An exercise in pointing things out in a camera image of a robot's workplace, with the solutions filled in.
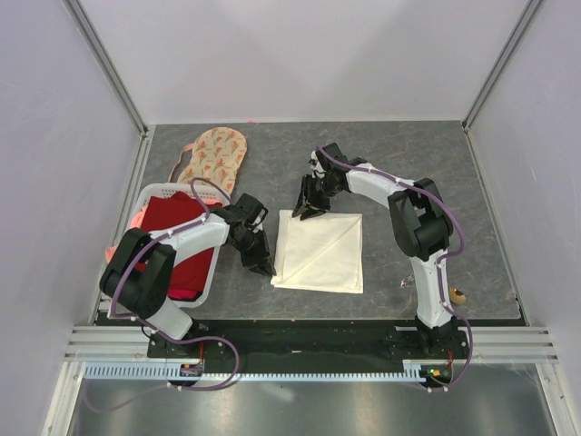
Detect green handled wooden spoon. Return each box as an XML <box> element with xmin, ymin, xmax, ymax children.
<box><xmin>449</xmin><ymin>288</ymin><xmax>467</xmax><ymax>305</ymax></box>

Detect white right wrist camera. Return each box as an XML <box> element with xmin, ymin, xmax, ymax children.
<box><xmin>309</xmin><ymin>153</ymin><xmax>324</xmax><ymax>177</ymax></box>

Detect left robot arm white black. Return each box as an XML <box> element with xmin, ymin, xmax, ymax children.
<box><xmin>99</xmin><ymin>193</ymin><xmax>276</xmax><ymax>357</ymax></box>

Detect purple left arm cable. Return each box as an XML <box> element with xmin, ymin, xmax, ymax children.
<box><xmin>106</xmin><ymin>177</ymin><xmax>228</xmax><ymax>342</ymax></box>

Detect pink cloth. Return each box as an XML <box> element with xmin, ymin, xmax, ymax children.
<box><xmin>105</xmin><ymin>204</ymin><xmax>148</xmax><ymax>263</ymax></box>

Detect floral beige eye mask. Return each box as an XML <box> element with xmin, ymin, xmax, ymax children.
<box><xmin>168</xmin><ymin>126</ymin><xmax>248</xmax><ymax>194</ymax></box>

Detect white cloth napkin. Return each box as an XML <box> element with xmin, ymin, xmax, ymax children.
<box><xmin>271</xmin><ymin>210</ymin><xmax>363</xmax><ymax>294</ymax></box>

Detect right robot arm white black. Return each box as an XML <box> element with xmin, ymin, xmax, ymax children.
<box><xmin>292</xmin><ymin>143</ymin><xmax>467</xmax><ymax>358</ymax></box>

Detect white slotted cable duct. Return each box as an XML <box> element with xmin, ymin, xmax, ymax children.
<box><xmin>84</xmin><ymin>362</ymin><xmax>450</xmax><ymax>382</ymax></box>

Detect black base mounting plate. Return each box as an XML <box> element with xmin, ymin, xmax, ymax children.
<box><xmin>148</xmin><ymin>319</ymin><xmax>469</xmax><ymax>362</ymax></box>

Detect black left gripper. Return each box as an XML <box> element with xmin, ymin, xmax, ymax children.
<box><xmin>231</xmin><ymin>229</ymin><xmax>276</xmax><ymax>278</ymax></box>

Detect red cloth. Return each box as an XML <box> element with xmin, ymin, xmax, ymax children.
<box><xmin>140</xmin><ymin>192</ymin><xmax>214</xmax><ymax>302</ymax></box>

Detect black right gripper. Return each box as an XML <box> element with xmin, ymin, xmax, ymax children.
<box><xmin>291</xmin><ymin>174</ymin><xmax>340</xmax><ymax>221</ymax></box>

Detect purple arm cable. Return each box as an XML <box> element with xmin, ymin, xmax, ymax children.
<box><xmin>315</xmin><ymin>144</ymin><xmax>476</xmax><ymax>391</ymax></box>
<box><xmin>106</xmin><ymin>177</ymin><xmax>228</xmax><ymax>342</ymax></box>

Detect white plastic basket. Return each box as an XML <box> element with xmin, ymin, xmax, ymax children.
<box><xmin>103</xmin><ymin>183</ymin><xmax>230</xmax><ymax>308</ymax></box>

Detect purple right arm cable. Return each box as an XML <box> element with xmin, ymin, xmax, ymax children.
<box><xmin>315</xmin><ymin>144</ymin><xmax>476</xmax><ymax>391</ymax></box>

